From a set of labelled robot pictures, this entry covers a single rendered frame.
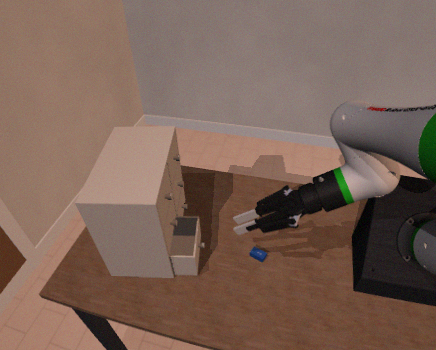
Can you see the blue rectangular block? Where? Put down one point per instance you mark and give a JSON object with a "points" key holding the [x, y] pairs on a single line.
{"points": [[258, 254]]}

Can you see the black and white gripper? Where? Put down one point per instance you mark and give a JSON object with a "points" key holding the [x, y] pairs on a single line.
{"points": [[282, 204]]}

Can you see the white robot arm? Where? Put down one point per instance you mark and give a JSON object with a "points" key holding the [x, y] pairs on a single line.
{"points": [[406, 135]]}

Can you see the beige small chest of drawers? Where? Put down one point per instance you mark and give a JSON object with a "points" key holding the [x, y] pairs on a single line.
{"points": [[118, 201]]}

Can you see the tan wooden drawer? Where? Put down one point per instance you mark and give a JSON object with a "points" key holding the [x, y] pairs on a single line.
{"points": [[182, 245], [170, 219], [177, 181], [181, 203], [173, 158], [164, 194]]}

